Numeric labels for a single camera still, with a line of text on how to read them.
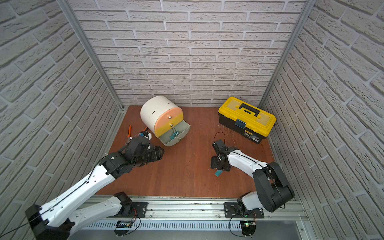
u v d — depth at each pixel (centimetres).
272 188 43
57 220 39
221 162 65
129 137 100
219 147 71
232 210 73
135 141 55
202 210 76
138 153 55
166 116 87
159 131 86
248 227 71
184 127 99
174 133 100
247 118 92
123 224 73
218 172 85
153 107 91
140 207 74
